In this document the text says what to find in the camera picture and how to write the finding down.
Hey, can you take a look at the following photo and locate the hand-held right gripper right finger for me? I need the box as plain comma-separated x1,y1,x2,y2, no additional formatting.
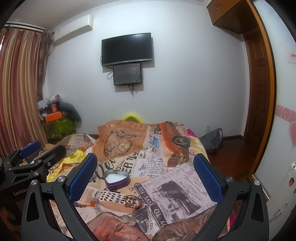
193,153,270,241

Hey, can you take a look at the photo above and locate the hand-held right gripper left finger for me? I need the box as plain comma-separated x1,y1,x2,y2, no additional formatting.
21,153,102,241

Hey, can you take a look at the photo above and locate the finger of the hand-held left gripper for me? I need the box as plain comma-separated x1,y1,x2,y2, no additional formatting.
9,145,67,183
5,140,42,167

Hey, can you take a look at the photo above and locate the purple heart-shaped tin box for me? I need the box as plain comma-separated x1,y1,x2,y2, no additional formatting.
105,170,130,188

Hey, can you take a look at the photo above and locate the red gold beaded bracelet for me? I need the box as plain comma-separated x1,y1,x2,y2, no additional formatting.
124,195,144,208

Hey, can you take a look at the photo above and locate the yellow cloth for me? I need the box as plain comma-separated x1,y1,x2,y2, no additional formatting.
47,149,84,183

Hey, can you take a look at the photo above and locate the dark blue bag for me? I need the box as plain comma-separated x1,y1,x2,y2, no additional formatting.
199,128,224,155

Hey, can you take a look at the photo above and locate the orange flat box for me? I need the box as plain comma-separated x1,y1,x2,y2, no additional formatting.
45,111,64,123

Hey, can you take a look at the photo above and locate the dark grey cloth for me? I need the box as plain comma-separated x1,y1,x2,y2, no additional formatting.
58,102,82,122

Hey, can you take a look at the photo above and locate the newspaper print blanket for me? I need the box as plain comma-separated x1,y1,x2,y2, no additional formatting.
46,119,233,241

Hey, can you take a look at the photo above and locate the striped red curtain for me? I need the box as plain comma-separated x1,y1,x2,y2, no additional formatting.
0,27,55,158

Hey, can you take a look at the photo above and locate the yellow plastic object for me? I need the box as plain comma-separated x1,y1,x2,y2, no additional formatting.
122,112,144,122

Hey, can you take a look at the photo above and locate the brown wooden door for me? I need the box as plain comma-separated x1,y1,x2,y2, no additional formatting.
242,30,271,184

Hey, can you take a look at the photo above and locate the white air conditioner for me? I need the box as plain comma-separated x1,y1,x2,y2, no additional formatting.
52,14,94,42

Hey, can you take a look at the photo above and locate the wooden overhead cabinet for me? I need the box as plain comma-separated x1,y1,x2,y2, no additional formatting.
206,0,258,36

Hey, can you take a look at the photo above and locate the pink heart wall sticker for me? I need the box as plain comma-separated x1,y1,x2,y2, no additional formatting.
288,120,296,149

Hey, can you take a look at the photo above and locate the small black wall monitor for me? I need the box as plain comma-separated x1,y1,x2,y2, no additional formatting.
113,62,143,86

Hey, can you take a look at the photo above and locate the large black wall television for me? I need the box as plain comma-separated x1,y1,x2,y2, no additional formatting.
101,32,153,67

